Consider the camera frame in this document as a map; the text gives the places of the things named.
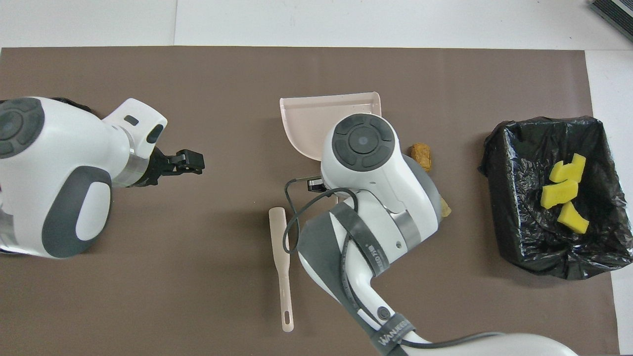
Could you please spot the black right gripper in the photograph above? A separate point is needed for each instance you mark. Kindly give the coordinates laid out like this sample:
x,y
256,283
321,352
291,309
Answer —
x,y
316,185

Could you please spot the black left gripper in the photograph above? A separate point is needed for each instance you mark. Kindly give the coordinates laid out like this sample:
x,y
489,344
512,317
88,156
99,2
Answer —
x,y
156,170

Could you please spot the pink plastic dustpan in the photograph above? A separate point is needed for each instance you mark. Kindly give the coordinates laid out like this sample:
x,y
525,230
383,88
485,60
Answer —
x,y
306,123

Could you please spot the pink brush with black bristles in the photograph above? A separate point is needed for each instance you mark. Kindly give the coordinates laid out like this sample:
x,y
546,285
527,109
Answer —
x,y
279,237

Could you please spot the orange brown sponge lump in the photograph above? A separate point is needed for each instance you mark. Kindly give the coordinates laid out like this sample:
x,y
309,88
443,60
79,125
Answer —
x,y
422,154

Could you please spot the pale beige sponge chunk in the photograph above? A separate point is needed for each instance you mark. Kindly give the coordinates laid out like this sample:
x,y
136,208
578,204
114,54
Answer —
x,y
446,210

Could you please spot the green and yellow sponge piece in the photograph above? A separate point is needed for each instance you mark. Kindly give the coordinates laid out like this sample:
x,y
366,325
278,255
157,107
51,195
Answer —
x,y
559,194

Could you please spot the large notched yellow sponge piece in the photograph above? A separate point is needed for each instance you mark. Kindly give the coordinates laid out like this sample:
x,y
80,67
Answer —
x,y
566,170

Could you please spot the small yellow sponge wedge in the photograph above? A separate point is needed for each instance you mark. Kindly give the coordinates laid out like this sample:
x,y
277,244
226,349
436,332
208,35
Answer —
x,y
573,218

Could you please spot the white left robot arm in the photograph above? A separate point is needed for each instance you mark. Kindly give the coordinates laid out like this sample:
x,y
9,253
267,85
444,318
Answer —
x,y
59,148

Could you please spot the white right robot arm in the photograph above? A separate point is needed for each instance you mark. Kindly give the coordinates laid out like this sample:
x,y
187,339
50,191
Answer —
x,y
376,198

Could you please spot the brown table mat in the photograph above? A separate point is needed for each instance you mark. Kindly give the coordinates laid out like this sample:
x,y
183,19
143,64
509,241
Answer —
x,y
316,69

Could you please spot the grey ribbed device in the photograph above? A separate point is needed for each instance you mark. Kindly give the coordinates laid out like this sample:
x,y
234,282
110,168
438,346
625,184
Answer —
x,y
618,12

